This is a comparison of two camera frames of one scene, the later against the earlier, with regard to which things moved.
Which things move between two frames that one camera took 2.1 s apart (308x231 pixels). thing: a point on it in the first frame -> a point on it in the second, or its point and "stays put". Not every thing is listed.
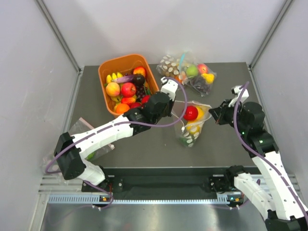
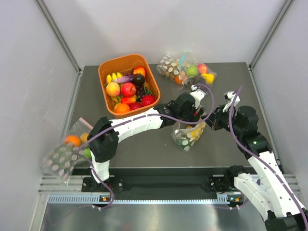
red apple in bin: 128,89 stays put
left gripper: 170,105 -> 195,118
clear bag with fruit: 196,75 stays put
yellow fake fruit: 193,127 -> 195,134
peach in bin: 112,89 stays put
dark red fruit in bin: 145,99 stays put
